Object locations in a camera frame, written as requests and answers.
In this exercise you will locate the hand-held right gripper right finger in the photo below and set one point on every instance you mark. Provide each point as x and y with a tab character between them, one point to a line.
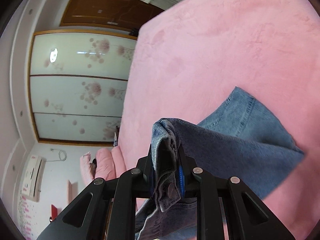
180	177

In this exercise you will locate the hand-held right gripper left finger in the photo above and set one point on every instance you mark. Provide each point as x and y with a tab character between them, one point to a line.
143	176

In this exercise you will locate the blue denim jacket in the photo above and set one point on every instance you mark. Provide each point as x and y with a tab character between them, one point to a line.
225	142

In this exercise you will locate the folded pink quilt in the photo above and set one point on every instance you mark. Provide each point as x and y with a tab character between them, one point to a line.
107	162

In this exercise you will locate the pink lace-edged pillow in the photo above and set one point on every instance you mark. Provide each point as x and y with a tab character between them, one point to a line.
86	170

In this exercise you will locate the white air conditioner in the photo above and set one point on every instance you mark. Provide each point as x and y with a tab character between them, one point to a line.
33	180

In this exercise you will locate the floral sliding-door wardrobe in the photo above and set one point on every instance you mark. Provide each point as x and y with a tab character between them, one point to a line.
75	85

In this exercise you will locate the pink plush bed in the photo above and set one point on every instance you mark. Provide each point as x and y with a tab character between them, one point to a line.
212	55

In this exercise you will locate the brown wooden door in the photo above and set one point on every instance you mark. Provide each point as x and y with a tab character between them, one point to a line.
105	7

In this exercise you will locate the light wooden wall shelf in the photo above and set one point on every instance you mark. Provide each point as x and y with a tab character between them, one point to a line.
72	192

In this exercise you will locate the red wall shelf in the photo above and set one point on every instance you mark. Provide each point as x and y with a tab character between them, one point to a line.
54	212

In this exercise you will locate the pink flower wall stickers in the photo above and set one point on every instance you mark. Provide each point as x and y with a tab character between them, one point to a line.
26	217

